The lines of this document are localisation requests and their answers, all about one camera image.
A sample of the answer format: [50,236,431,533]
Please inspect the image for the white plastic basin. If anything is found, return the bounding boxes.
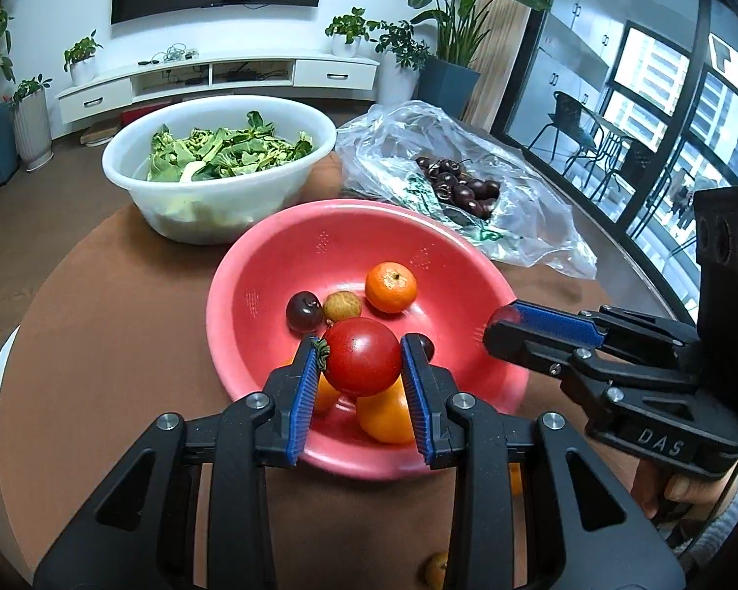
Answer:
[102,96,338,245]

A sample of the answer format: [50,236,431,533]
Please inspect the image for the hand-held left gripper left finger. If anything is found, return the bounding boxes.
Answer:
[33,335,322,590]

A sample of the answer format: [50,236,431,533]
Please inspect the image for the person's right hand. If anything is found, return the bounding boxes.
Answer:
[632,460,738,523]

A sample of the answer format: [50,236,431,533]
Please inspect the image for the beige curtain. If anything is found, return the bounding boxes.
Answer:
[464,0,545,130]

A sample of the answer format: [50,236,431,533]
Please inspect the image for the tangle of cables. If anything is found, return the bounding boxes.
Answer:
[138,43,201,66]

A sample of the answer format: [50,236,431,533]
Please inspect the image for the red tomato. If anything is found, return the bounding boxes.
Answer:
[316,318,403,397]

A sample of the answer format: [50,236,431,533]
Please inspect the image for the person's right forearm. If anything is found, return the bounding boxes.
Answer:
[670,485,738,572]

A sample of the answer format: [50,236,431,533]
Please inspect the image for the red plastic colander bowl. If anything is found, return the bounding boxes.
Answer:
[206,199,530,483]

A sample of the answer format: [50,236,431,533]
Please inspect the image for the bushy plant in white pot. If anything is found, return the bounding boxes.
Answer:
[369,20,431,105]

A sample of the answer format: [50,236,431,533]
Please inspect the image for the pile of dark cherries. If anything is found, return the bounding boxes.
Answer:
[415,156,502,219]

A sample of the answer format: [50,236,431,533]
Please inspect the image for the small plant in tall white pot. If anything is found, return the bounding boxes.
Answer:
[11,74,55,172]

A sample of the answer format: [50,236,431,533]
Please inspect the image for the white round stool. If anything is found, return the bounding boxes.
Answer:
[0,324,22,400]

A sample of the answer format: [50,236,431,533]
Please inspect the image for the white television cabinet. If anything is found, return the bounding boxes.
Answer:
[57,52,381,124]

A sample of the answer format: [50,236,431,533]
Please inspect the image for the dark purple plum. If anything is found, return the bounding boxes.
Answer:
[284,291,327,334]

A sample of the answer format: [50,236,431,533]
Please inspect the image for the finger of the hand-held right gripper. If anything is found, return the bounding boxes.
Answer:
[485,320,690,407]
[517,300,696,351]

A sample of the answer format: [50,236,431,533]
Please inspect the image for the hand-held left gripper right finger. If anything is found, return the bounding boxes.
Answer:
[401,333,686,590]

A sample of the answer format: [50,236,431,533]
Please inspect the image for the clear plastic bag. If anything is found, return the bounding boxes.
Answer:
[335,100,599,280]

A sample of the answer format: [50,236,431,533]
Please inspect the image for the green leafy vegetables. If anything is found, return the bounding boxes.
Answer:
[146,111,314,184]

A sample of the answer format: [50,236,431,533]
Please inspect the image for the tall broadleaf plant in blue pot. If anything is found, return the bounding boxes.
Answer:
[394,0,551,120]

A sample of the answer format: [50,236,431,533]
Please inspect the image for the black metal chair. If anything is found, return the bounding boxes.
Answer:
[529,91,610,167]
[590,135,665,204]

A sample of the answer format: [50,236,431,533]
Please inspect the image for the large mandarin orange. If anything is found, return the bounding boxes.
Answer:
[355,375,418,445]

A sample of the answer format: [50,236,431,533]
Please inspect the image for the brown longan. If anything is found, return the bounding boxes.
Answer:
[323,291,363,324]
[423,552,450,590]

